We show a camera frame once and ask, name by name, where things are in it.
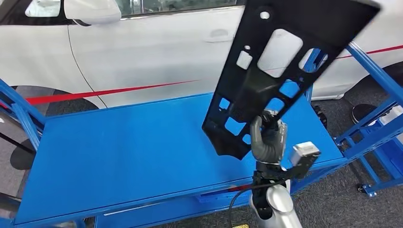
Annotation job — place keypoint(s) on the dark round stanchion base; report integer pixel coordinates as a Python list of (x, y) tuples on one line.
[(363, 114)]

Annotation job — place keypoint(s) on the blue plastic bin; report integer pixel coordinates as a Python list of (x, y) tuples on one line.
[(217, 197)]

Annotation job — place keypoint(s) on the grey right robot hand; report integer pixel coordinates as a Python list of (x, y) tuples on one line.
[(270, 141)]

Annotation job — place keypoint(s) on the small black object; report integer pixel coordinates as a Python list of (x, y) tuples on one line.
[(320, 116)]

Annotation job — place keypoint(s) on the black plastic plate bracket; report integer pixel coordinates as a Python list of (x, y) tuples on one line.
[(314, 19)]

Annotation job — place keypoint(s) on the blue wheeled shelf rack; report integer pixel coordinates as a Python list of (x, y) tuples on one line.
[(371, 191)]

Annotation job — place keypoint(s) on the large blue metal shelf rack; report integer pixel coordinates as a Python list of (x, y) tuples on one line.
[(126, 151)]

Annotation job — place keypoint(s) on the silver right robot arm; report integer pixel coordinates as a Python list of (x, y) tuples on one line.
[(280, 204)]

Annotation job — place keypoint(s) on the red item in bin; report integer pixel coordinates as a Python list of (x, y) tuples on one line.
[(240, 188)]

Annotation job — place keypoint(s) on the white car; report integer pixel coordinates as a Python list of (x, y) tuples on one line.
[(141, 47)]

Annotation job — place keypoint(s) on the large white plastic bin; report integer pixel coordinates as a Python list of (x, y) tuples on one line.
[(393, 114)]

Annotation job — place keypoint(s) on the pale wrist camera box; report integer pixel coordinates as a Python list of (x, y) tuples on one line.
[(303, 149)]

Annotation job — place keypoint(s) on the yellow floor tape square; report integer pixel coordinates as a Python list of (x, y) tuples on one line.
[(240, 226)]

